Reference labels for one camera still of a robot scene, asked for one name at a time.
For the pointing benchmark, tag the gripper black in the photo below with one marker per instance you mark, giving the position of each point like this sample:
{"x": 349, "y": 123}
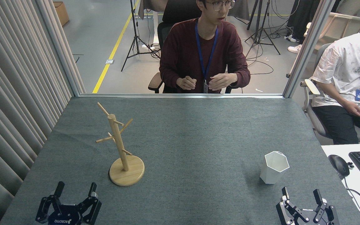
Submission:
{"x": 66, "y": 217}
{"x": 310, "y": 219}

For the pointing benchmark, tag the white hexagonal cup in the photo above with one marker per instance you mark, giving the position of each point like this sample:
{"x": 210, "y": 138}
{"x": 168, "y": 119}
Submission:
{"x": 272, "y": 175}

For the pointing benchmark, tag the wooden cup rack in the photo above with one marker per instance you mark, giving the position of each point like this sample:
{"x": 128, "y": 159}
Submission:
{"x": 127, "y": 175}

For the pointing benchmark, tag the person's right hand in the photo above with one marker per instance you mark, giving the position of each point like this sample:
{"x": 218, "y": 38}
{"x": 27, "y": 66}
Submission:
{"x": 354, "y": 109}
{"x": 186, "y": 83}

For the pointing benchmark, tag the person's left hand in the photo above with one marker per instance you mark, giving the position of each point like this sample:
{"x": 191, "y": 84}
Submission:
{"x": 223, "y": 81}

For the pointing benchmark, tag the black computer mouse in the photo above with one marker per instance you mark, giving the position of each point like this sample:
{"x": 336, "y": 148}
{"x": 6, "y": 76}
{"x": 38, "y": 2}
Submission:
{"x": 338, "y": 165}

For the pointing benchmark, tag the small black desk item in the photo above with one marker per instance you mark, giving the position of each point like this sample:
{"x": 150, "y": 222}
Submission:
{"x": 350, "y": 165}

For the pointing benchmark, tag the grey office chair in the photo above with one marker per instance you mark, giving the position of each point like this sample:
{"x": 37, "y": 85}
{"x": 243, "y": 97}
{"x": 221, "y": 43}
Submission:
{"x": 319, "y": 125}

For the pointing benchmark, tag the grey table cloth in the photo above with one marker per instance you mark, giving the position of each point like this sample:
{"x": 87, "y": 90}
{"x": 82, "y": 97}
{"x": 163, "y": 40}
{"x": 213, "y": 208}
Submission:
{"x": 198, "y": 131}

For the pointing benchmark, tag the beige pleated curtain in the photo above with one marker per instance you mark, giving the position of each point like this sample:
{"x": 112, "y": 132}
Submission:
{"x": 11, "y": 78}

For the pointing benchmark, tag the metal floor plate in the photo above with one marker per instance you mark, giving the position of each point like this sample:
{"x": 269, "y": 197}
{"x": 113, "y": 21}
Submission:
{"x": 109, "y": 61}

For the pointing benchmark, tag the person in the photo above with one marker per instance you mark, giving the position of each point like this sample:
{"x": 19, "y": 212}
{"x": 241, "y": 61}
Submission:
{"x": 342, "y": 62}
{"x": 183, "y": 47}
{"x": 302, "y": 15}

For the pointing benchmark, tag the black tripod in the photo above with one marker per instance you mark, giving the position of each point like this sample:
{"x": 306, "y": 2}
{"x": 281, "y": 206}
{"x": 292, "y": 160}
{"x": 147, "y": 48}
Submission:
{"x": 262, "y": 28}
{"x": 135, "y": 31}

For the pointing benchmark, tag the beige plastic chair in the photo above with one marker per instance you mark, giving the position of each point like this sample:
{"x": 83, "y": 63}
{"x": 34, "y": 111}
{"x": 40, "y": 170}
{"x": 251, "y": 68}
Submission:
{"x": 348, "y": 22}

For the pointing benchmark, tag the cardboard box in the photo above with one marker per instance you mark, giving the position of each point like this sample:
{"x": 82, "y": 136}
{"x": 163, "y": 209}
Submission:
{"x": 62, "y": 12}

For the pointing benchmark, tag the black office chair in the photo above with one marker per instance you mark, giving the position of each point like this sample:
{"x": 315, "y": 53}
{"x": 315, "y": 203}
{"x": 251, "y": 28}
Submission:
{"x": 173, "y": 12}

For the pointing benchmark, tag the silver table edge rail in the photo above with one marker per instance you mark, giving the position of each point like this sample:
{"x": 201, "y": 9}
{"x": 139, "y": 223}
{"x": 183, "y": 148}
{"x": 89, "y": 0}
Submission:
{"x": 183, "y": 95}

